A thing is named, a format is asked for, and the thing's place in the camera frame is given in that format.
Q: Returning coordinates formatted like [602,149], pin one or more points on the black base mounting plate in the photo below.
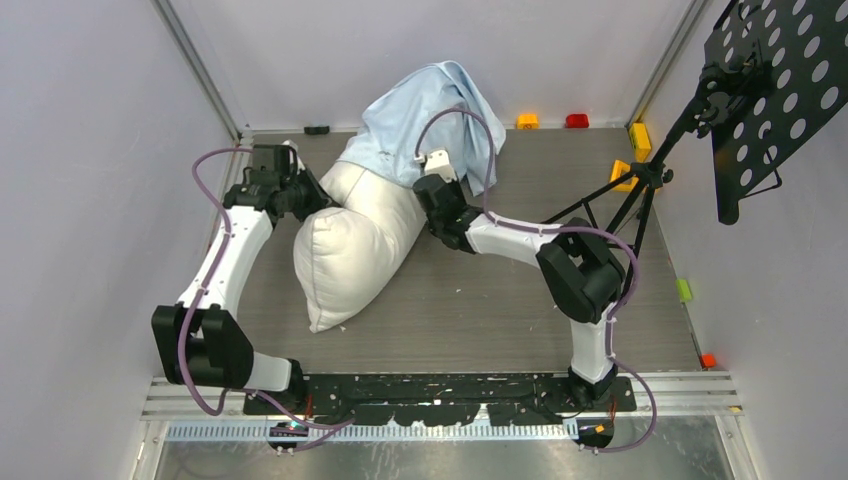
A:
[506,399]

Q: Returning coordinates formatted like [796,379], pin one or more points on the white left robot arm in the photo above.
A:
[199,340]

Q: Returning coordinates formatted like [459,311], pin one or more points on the yellow block near tripod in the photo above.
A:
[621,177]

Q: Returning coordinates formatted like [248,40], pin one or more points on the slotted cable duct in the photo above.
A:
[269,431]

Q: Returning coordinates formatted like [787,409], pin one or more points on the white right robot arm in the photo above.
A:
[583,276]

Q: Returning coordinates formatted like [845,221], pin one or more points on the light blue pillowcase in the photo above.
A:
[436,107]

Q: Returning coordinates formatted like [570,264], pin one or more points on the black tripod stand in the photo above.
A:
[636,185]

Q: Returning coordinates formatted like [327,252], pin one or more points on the white pillow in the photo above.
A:
[344,256]

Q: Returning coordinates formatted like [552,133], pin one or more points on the orange toy block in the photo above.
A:
[527,121]

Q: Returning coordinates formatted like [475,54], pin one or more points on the yellow block on rail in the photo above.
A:
[640,141]

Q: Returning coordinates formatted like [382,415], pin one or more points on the black perforated stand plate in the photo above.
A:
[782,76]

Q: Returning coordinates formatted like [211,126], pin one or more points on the small black wall object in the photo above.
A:
[316,130]

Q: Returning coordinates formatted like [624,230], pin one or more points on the small orange block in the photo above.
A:
[707,361]

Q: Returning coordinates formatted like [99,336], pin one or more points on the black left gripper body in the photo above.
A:
[306,197]

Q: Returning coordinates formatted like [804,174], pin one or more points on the red toy block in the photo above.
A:
[577,121]

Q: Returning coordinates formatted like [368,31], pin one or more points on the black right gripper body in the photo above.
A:
[455,190]

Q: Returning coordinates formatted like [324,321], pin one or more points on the green block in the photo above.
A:
[684,291]

